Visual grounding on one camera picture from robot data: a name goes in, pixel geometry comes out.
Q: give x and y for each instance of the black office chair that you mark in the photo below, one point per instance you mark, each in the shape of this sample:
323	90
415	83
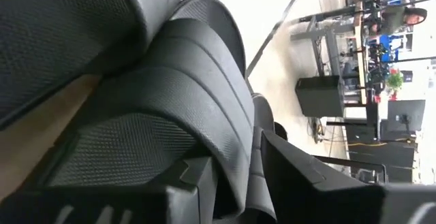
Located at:
281	132

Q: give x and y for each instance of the wooden desk top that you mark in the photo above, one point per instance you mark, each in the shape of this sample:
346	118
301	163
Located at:
361	64

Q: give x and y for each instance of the small green desk plant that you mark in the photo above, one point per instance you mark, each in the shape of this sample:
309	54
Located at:
395	79

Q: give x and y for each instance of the grey desk legs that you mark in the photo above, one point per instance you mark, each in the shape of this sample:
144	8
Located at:
332	53

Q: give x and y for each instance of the person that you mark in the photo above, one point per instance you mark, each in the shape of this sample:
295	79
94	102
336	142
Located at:
413	16

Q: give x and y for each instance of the black computer monitor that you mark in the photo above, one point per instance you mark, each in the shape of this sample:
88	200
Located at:
405	115

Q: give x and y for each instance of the black metal station frame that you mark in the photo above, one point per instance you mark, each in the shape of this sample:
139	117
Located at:
340	160

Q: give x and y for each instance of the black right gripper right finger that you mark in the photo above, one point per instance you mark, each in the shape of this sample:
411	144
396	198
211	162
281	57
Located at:
306	196

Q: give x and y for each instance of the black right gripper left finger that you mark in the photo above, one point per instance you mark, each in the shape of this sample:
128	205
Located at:
194	196

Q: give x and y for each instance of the blue storage bin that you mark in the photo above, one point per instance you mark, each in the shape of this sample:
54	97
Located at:
388	45

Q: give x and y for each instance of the black box cabinet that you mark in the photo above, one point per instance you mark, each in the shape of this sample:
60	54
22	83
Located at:
320	96

